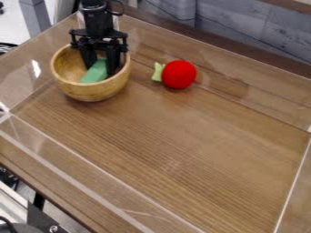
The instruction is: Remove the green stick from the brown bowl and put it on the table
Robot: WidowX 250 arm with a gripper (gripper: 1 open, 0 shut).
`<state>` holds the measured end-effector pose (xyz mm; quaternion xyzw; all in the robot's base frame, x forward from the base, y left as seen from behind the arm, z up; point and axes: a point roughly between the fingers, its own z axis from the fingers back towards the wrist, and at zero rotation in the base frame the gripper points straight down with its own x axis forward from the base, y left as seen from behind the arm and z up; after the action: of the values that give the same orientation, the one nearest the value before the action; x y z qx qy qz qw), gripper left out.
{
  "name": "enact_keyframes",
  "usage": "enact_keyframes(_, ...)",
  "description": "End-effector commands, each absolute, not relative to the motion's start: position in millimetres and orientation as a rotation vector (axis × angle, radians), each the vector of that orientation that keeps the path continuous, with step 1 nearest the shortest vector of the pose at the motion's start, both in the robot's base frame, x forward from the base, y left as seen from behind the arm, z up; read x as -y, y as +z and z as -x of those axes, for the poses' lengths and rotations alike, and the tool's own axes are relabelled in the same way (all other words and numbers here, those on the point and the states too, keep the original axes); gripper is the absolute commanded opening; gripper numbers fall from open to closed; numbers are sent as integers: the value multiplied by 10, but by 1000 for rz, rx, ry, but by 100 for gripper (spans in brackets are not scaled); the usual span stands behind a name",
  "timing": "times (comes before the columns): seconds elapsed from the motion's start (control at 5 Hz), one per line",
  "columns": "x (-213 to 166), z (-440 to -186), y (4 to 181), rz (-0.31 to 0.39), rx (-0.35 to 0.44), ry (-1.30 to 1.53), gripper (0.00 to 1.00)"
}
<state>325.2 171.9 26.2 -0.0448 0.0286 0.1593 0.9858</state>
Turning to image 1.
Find black bracket with bolt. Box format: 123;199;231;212
27;203;71;233

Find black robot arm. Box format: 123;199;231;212
69;0;128;75

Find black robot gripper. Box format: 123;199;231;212
69;29;128;75

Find grey post at back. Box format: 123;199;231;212
19;0;51;37

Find light wooden bowl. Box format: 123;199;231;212
49;44;131;102

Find green rectangular block stick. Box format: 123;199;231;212
79;58;108;83

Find black table leg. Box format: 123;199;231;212
33;193;45;210

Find clear acrylic tray enclosure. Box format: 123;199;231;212
0;16;311;233

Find red felt tomato toy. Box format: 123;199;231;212
152;60;196;89

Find black cable lower left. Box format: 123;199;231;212
0;214;21;233

